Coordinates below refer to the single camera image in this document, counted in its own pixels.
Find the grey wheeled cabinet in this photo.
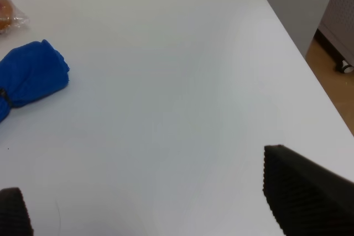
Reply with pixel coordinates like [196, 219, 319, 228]
[315, 0, 353, 74]

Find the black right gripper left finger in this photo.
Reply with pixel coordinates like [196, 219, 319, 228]
[1, 187, 34, 236]

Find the rolled blue towel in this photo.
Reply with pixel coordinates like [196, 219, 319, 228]
[1, 40, 70, 120]

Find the wrapped fruit tart pastry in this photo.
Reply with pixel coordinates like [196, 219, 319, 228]
[0, 0, 29, 35]

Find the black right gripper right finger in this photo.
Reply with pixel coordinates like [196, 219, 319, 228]
[263, 145, 353, 235]

